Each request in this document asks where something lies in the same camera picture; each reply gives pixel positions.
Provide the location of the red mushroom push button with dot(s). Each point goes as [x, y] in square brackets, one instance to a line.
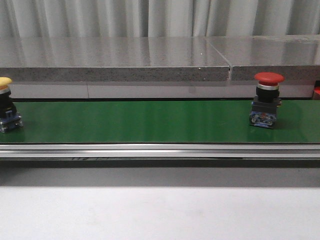
[266, 101]

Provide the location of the yellow mushroom push button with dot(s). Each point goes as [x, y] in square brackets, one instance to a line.
[10, 118]

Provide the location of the grey granite slab left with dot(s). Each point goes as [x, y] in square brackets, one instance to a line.
[111, 59]

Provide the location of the grey granite slab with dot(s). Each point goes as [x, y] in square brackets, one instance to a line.
[111, 59]
[296, 57]

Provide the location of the green conveyor belt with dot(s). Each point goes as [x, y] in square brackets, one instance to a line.
[185, 121]

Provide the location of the grey granite slab right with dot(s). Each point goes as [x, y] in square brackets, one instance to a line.
[296, 57]

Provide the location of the red plastic tray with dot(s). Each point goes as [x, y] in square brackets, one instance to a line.
[316, 93]

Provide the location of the grey pleated curtain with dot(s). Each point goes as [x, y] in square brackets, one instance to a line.
[158, 18]

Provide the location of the aluminium conveyor frame rail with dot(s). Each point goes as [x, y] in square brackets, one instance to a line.
[163, 150]

